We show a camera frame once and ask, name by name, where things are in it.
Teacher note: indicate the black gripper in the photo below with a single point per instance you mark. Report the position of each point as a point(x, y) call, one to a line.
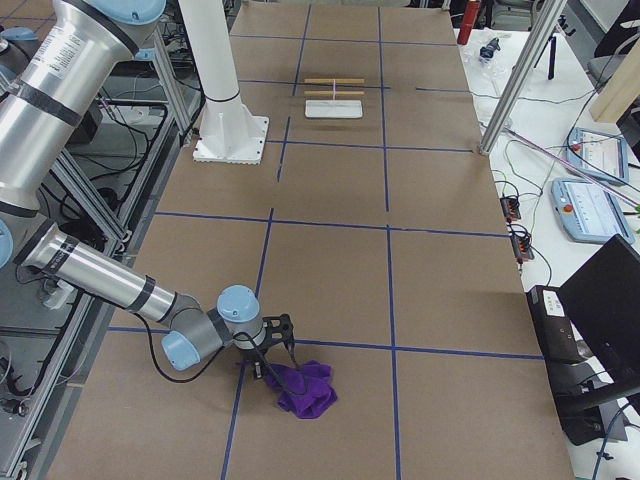
point(251, 354)

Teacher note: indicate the near blue teach pendant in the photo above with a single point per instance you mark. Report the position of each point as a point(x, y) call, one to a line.
point(587, 213)

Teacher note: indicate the purple towel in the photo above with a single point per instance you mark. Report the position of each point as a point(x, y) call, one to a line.
point(307, 393)

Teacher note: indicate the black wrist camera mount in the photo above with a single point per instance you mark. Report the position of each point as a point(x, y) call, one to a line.
point(278, 330)

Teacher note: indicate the blue teach pendant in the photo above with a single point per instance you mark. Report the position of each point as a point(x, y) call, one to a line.
point(601, 155)
point(587, 213)

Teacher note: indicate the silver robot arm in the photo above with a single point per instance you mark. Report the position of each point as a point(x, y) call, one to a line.
point(40, 110)

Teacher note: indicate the far blue teach pendant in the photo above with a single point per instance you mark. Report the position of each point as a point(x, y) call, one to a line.
point(601, 155)

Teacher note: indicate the black monitor on stand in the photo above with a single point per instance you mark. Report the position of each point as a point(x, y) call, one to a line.
point(588, 332)

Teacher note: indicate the black tripod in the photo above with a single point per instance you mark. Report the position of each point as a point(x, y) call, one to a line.
point(562, 27)

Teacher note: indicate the white pedestal column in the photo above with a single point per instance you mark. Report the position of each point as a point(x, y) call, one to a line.
point(228, 131)

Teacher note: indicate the red bottle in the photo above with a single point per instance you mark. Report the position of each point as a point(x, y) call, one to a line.
point(468, 21)

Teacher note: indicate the white wooden towel rack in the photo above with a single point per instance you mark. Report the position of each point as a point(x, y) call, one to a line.
point(337, 101)

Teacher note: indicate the red relay module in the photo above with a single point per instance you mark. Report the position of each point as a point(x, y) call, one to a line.
point(521, 241)
point(511, 208)

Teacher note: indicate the aluminium frame post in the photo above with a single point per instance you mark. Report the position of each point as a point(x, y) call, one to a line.
point(541, 30)

